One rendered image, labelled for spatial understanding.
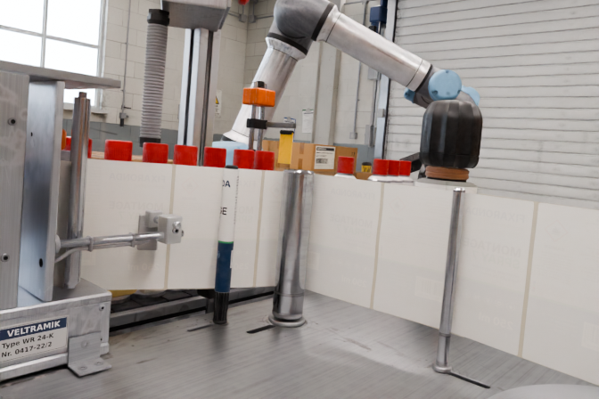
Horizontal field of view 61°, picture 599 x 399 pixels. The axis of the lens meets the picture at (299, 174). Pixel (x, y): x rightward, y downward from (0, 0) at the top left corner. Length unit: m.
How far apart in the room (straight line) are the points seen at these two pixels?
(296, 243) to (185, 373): 0.20
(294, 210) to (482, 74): 4.94
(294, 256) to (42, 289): 0.27
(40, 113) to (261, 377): 0.31
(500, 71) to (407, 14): 1.30
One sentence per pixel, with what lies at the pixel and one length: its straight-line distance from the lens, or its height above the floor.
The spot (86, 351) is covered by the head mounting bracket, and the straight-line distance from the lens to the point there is 0.53.
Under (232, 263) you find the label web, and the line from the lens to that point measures 0.61.
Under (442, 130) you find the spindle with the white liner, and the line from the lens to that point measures 0.71.
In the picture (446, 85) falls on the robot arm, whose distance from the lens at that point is 1.22.
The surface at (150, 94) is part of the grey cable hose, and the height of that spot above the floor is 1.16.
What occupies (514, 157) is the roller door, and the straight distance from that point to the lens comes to 5.25.
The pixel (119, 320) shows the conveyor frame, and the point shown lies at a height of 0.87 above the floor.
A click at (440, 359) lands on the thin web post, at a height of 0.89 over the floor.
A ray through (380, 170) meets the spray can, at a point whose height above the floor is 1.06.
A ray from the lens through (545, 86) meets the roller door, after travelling 5.26.
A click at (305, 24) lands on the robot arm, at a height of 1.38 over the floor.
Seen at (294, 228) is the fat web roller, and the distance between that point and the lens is 0.60.
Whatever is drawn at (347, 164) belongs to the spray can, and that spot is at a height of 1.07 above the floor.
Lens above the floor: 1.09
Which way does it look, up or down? 3 degrees down
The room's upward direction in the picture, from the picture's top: 5 degrees clockwise
